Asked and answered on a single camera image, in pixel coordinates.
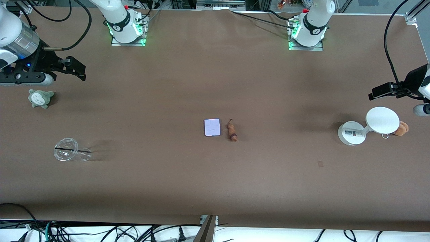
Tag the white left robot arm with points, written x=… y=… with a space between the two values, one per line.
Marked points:
x=315 y=20

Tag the grey plush toy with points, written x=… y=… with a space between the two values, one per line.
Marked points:
x=40 y=98

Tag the grey table frame post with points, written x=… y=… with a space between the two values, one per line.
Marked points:
x=206 y=230

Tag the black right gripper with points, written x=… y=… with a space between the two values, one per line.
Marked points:
x=43 y=61

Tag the black straw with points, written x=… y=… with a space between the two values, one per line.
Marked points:
x=72 y=150

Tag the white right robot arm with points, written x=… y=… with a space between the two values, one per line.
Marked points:
x=122 y=23

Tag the white round desk lamp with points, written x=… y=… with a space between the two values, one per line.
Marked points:
x=381 y=121

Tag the aluminium frame bracket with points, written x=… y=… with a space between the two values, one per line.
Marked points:
x=26 y=10

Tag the aluminium frame profile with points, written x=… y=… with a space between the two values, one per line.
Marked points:
x=415 y=13

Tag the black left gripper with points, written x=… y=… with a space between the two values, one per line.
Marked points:
x=412 y=80

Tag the black power plug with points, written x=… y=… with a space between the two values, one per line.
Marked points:
x=181 y=234

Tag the clear plastic cup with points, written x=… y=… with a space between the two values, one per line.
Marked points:
x=67 y=151

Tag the grey metal bracket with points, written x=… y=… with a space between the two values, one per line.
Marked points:
x=220 y=4

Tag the lavender phone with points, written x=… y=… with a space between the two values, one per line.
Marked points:
x=212 y=127

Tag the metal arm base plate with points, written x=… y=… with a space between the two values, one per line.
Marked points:
x=142 y=37
x=317 y=48

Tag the brown squirrel figurine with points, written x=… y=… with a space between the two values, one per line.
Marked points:
x=232 y=131

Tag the orange toy figure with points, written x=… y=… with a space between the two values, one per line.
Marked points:
x=281 y=4

